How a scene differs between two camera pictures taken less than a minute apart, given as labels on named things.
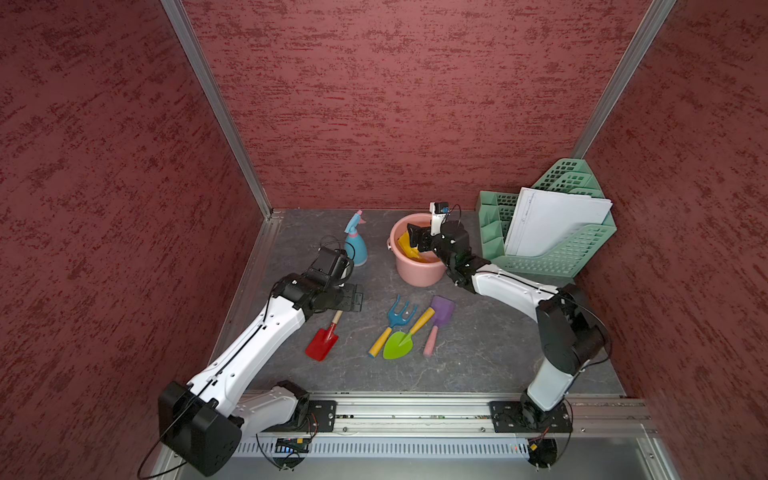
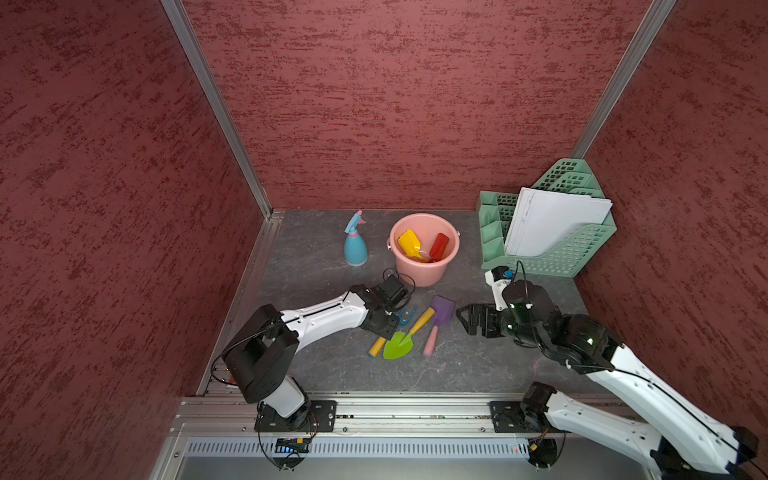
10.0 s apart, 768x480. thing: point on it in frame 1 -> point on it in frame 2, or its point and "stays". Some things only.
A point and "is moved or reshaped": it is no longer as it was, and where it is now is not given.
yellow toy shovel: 405,240 stays
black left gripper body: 340,297 -> 385,327
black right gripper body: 434,243 -> 530,331
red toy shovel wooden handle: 324,340 is moved or reshaped
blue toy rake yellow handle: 395,320 stays
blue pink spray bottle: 354,246 stays
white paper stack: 540,213 stays
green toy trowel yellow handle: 400,344 stays
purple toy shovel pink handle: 443,309 stays
